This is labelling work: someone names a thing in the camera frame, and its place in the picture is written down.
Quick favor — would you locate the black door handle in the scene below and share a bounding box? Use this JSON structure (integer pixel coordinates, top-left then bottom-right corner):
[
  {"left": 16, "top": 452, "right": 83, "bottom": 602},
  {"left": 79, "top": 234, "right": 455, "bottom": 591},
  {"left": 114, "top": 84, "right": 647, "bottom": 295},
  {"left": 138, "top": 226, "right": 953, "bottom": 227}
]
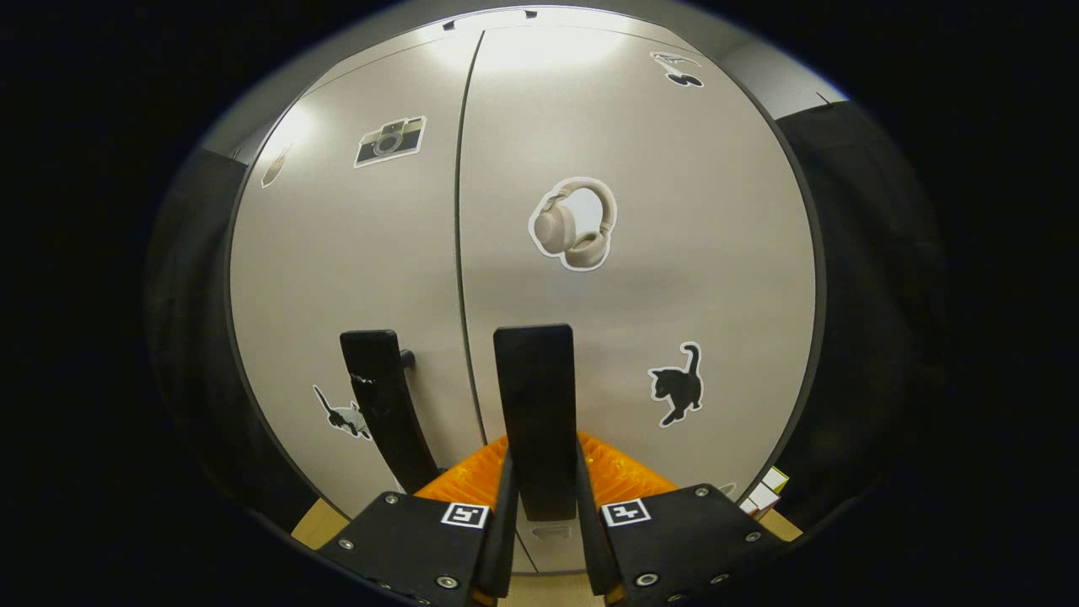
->
[
  {"left": 340, "top": 329, "right": 441, "bottom": 496},
  {"left": 493, "top": 325, "right": 578, "bottom": 522}
]

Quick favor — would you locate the beige door with camera sticker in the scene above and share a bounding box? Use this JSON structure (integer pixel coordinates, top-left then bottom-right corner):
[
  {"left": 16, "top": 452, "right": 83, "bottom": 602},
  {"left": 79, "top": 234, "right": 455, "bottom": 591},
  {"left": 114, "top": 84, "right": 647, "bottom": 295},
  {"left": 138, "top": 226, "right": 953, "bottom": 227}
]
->
[{"left": 229, "top": 38, "right": 488, "bottom": 519}]

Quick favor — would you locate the beige cabinet drawer front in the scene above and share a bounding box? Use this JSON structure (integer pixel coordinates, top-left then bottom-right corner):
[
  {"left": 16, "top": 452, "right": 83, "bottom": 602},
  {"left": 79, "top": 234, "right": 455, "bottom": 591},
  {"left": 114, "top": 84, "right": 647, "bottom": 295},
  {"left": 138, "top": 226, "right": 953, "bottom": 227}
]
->
[{"left": 312, "top": 7, "right": 726, "bottom": 94}]

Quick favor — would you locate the black drawer handle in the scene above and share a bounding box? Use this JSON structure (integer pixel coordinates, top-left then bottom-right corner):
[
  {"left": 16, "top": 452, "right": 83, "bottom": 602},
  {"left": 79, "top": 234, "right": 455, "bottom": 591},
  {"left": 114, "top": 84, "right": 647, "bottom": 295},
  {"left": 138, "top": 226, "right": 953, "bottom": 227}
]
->
[{"left": 443, "top": 9, "right": 539, "bottom": 31}]

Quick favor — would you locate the white and orange book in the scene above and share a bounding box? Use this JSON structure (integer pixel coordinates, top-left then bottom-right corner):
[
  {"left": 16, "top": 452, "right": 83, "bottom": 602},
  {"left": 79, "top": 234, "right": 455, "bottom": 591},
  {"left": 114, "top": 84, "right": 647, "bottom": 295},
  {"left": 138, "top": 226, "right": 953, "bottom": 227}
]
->
[{"left": 740, "top": 482, "right": 781, "bottom": 518}]

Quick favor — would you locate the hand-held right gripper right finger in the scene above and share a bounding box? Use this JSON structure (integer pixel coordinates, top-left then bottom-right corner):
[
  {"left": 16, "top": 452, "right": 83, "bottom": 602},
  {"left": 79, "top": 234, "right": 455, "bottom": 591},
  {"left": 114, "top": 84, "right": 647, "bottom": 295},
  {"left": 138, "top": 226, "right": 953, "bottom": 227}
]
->
[{"left": 576, "top": 432, "right": 793, "bottom": 607}]

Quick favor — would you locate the beige door with headphone sticker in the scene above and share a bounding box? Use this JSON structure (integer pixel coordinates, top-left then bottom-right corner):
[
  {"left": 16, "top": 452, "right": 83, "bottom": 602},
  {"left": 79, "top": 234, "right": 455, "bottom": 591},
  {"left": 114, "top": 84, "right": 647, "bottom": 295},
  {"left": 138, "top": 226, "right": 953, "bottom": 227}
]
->
[{"left": 455, "top": 25, "right": 819, "bottom": 574}]

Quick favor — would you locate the beige double-door shoe cabinet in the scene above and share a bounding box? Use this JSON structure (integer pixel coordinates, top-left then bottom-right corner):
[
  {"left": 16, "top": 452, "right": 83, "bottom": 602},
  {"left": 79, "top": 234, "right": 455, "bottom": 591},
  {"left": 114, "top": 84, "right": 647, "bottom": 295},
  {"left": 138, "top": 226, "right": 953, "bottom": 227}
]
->
[{"left": 226, "top": 7, "right": 829, "bottom": 576}]

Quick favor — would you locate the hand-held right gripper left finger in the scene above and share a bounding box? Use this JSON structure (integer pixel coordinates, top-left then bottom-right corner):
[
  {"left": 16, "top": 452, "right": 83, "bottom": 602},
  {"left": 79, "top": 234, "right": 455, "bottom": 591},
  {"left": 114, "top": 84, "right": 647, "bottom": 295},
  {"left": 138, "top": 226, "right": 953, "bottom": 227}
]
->
[{"left": 319, "top": 434, "right": 517, "bottom": 607}]

